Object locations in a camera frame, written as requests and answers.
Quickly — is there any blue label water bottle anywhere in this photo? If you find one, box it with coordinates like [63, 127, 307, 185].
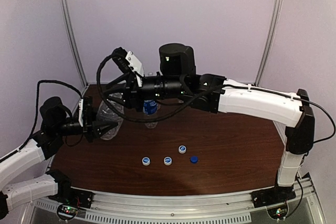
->
[143, 100, 158, 129]

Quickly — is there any white Pocari cap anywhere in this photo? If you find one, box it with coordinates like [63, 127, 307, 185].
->
[178, 145, 187, 154]
[142, 157, 151, 166]
[163, 156, 173, 166]

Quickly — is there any blue bottle cap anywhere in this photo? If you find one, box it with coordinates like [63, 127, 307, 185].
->
[190, 156, 198, 164]

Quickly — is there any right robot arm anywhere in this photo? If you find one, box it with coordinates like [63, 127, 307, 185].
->
[101, 43, 315, 187]

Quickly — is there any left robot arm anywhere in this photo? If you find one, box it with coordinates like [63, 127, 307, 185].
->
[1, 97, 118, 218]

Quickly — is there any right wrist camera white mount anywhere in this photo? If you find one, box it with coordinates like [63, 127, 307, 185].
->
[111, 47, 145, 77]

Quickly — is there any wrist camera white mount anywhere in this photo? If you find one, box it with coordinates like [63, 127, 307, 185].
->
[111, 47, 145, 77]
[78, 96, 93, 127]

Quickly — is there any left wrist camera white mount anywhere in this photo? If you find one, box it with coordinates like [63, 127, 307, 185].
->
[78, 96, 93, 127]

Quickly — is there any left black cable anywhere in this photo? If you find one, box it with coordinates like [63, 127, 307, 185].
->
[0, 79, 83, 159]

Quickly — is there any black cable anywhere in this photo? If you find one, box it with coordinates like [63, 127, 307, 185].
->
[96, 53, 336, 143]
[0, 79, 83, 159]

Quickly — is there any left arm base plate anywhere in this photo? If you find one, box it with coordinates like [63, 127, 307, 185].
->
[48, 188, 94, 222]

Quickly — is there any left aluminium frame post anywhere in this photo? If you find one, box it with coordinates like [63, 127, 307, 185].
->
[60, 0, 88, 87]

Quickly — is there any aluminium frame post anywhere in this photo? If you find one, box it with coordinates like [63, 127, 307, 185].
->
[255, 0, 284, 86]
[60, 0, 88, 87]

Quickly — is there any aluminium front rail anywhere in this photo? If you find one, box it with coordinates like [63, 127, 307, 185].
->
[25, 174, 323, 224]

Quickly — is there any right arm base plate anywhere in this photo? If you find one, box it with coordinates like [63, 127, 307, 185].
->
[251, 186, 296, 220]

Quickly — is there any right aluminium frame post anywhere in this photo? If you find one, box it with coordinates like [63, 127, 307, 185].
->
[255, 0, 284, 86]

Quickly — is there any right black cable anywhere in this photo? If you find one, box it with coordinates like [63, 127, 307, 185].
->
[96, 53, 336, 143]

